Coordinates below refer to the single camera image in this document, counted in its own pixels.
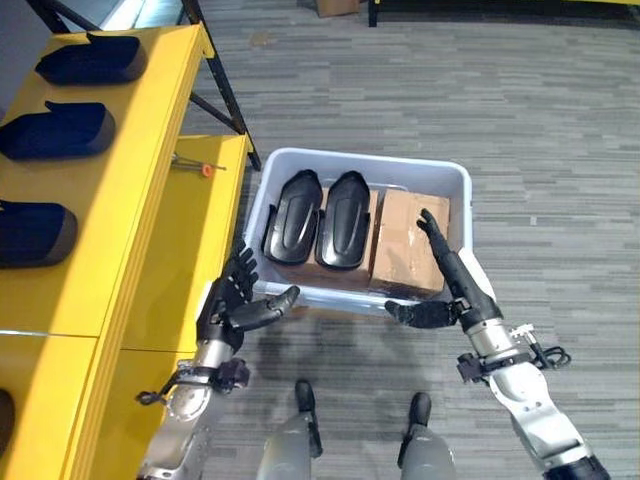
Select yellow metal shelf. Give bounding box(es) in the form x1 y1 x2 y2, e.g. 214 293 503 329
0 22 251 480

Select orange-handled screwdriver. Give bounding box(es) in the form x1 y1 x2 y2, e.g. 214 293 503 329
170 153 227 178

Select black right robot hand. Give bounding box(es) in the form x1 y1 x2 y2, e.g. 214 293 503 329
384 208 505 334

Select white plastic box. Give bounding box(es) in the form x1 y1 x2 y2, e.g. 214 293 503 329
243 146 474 317

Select silver right robot leg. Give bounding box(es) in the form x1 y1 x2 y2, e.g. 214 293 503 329
397 392 457 480

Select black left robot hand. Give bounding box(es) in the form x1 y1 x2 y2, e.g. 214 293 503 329
195 240 301 347

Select brown cardboard box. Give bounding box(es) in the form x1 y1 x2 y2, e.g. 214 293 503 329
368 188 451 300
315 0 362 19
272 185 385 292

